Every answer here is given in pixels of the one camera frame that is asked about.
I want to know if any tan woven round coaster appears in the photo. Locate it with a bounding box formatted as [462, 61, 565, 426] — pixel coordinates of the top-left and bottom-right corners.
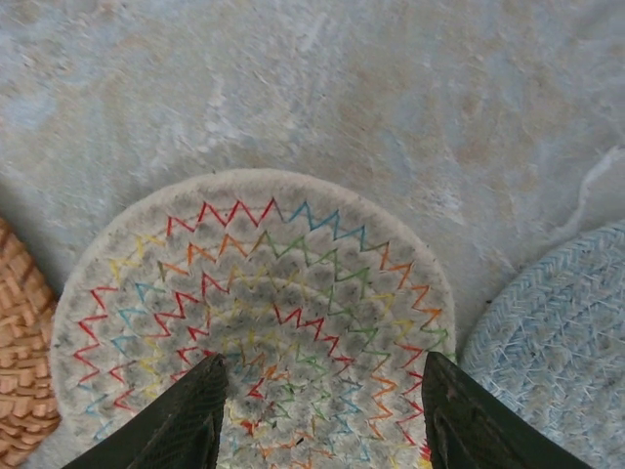
[0, 217, 63, 468]

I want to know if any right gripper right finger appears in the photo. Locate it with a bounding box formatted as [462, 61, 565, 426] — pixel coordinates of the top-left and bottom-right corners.
[422, 351, 592, 469]

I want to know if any light blue woven coaster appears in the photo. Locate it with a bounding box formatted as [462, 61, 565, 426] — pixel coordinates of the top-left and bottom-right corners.
[458, 219, 625, 469]

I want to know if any white rainbow stitched coaster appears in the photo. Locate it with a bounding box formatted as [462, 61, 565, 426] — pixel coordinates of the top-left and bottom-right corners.
[48, 168, 458, 469]

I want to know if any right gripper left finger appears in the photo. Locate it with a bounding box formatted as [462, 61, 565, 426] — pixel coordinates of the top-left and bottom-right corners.
[62, 352, 229, 469]

